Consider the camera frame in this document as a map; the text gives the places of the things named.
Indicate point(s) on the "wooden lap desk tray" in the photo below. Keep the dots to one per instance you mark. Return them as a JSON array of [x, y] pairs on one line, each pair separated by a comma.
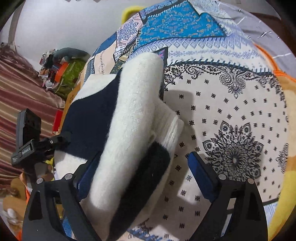
[[68, 102]]

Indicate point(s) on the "green fabric storage box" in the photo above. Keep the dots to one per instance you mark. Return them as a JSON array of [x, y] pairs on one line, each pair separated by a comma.
[[69, 78]]

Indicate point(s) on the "cream navy striped sweater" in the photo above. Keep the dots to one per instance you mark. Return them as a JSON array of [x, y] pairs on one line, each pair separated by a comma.
[[119, 122]]

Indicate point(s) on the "red box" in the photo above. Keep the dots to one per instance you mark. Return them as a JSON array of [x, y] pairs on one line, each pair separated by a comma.
[[57, 121]]

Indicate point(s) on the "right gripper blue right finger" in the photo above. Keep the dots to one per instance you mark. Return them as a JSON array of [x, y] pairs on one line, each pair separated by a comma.
[[236, 211]]

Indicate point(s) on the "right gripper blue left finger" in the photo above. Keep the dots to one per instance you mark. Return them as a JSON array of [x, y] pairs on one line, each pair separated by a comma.
[[42, 221]]

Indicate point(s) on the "blue patchwork bedspread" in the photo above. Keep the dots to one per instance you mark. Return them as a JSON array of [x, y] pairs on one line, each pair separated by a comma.
[[232, 105]]

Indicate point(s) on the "orange box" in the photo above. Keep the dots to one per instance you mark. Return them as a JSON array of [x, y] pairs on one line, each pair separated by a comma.
[[61, 71]]

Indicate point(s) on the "yellow foam tube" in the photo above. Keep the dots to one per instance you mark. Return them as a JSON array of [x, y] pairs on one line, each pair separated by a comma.
[[129, 12]]

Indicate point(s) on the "grey plush toy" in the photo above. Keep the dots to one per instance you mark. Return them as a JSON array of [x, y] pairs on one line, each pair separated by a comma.
[[68, 54]]

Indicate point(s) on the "clutter pile of clothes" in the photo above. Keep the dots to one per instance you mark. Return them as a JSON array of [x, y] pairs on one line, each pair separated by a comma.
[[48, 70]]

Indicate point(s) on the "pink striped curtain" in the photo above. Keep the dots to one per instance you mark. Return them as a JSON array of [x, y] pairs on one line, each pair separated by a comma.
[[21, 88]]

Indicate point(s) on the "grey checked bed sheet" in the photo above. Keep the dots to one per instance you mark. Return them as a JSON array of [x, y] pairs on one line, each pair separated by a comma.
[[266, 32]]

